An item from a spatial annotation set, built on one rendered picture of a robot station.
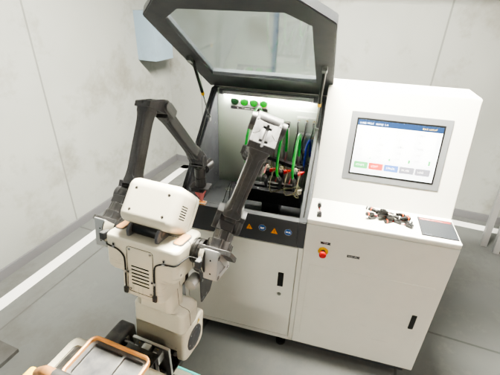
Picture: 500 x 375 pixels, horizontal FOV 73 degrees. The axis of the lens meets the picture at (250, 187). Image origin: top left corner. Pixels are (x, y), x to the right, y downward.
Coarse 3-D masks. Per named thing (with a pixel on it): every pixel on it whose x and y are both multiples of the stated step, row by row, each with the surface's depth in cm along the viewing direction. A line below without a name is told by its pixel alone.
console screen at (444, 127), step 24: (360, 120) 171; (384, 120) 168; (408, 120) 166; (432, 120) 163; (360, 144) 174; (384, 144) 171; (408, 144) 168; (432, 144) 165; (360, 168) 177; (384, 168) 174; (408, 168) 171; (432, 168) 168
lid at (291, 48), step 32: (160, 0) 118; (192, 0) 115; (224, 0) 112; (256, 0) 109; (288, 0) 106; (160, 32) 144; (192, 32) 144; (224, 32) 139; (256, 32) 134; (288, 32) 130; (320, 32) 123; (224, 64) 175; (256, 64) 168; (288, 64) 162; (320, 64) 151
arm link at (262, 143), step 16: (256, 128) 94; (272, 128) 95; (256, 144) 93; (272, 144) 93; (256, 160) 96; (240, 176) 102; (256, 176) 101; (240, 192) 105; (224, 208) 114; (240, 208) 110; (240, 224) 116
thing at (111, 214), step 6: (114, 204) 125; (120, 204) 125; (108, 210) 124; (114, 210) 123; (120, 210) 125; (96, 216) 124; (102, 216) 123; (108, 216) 123; (114, 216) 123; (120, 216) 124; (114, 222) 121
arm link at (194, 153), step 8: (168, 104) 136; (168, 112) 138; (176, 112) 142; (160, 120) 143; (168, 120) 142; (176, 120) 147; (168, 128) 147; (176, 128) 148; (184, 128) 153; (176, 136) 152; (184, 136) 154; (184, 144) 157; (192, 144) 161; (192, 152) 162; (200, 152) 166; (192, 160) 170; (200, 160) 168
